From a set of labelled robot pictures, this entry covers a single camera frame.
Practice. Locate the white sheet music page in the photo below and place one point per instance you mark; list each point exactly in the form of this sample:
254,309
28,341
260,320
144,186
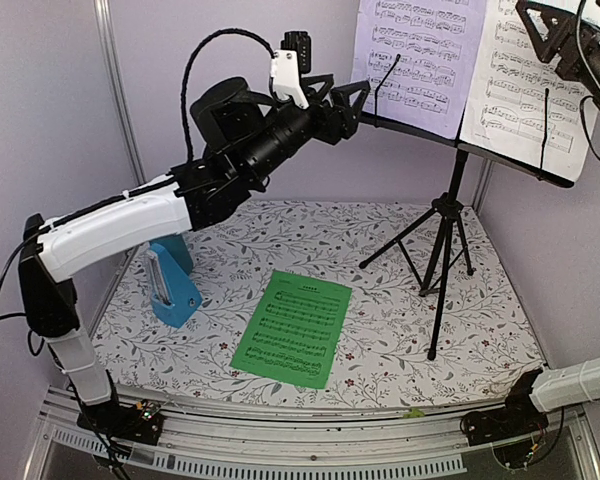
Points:
518,107

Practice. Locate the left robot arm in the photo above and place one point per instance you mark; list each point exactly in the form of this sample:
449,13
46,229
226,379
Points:
248,135

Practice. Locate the purple paper sheet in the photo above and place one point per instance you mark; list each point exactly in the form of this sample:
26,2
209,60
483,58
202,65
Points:
418,57

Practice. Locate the aluminium front rail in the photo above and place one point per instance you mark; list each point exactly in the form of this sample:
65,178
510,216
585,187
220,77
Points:
210,439

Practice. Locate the left aluminium frame post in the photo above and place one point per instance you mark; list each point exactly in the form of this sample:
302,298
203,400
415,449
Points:
106,34

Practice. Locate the black music stand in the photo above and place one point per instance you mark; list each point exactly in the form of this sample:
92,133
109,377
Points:
450,244

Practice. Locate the right aluminium frame post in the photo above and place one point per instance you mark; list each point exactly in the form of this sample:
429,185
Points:
482,185

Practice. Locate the aluminium frame post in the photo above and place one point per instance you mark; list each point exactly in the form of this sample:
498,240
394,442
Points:
106,34
482,185

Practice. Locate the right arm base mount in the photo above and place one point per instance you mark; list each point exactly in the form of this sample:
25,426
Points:
518,415

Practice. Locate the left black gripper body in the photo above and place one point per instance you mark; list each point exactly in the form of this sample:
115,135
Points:
330,128

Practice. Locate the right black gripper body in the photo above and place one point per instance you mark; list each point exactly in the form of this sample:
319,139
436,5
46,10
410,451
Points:
572,63

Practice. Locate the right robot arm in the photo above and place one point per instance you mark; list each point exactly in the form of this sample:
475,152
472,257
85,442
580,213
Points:
579,383

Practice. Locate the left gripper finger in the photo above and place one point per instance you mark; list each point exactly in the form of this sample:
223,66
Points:
317,87
348,101

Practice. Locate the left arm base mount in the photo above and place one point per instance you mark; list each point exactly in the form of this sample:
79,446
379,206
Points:
141,422

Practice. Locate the blue metronome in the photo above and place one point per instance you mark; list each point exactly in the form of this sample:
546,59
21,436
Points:
174,297

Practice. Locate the green paper sheet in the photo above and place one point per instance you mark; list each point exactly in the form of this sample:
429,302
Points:
294,331

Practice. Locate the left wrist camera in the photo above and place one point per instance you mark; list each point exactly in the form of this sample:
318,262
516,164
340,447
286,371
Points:
290,61

